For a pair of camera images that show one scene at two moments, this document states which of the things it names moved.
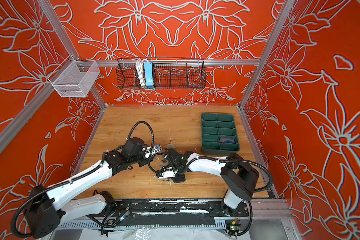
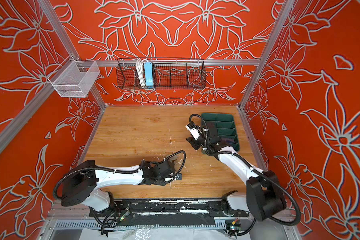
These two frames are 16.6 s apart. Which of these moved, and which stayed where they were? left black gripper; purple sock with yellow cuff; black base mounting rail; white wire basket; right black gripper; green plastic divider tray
Moved: left black gripper; right black gripper
Stayed: black base mounting rail; green plastic divider tray; purple sock with yellow cuff; white wire basket
